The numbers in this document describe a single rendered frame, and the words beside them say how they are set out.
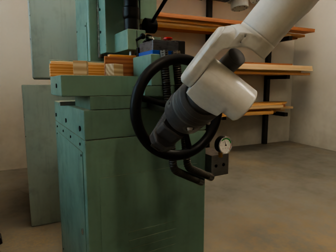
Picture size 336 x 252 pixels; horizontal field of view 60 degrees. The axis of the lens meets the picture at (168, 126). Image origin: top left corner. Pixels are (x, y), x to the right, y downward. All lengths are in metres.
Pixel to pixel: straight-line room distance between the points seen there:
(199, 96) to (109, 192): 0.54
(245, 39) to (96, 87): 0.53
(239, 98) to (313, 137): 4.18
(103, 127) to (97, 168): 0.12
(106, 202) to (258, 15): 0.70
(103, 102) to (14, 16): 2.60
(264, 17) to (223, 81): 0.11
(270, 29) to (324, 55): 4.10
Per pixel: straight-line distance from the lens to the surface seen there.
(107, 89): 0.89
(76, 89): 0.87
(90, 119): 0.88
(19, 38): 3.38
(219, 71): 0.48
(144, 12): 1.34
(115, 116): 0.90
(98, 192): 0.94
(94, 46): 1.25
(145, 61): 0.87
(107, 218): 0.98
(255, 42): 0.47
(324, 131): 4.53
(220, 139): 1.04
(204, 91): 0.48
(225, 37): 0.47
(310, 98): 4.66
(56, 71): 1.02
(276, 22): 0.47
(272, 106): 3.96
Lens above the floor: 0.87
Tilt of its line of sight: 8 degrees down
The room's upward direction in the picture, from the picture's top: straight up
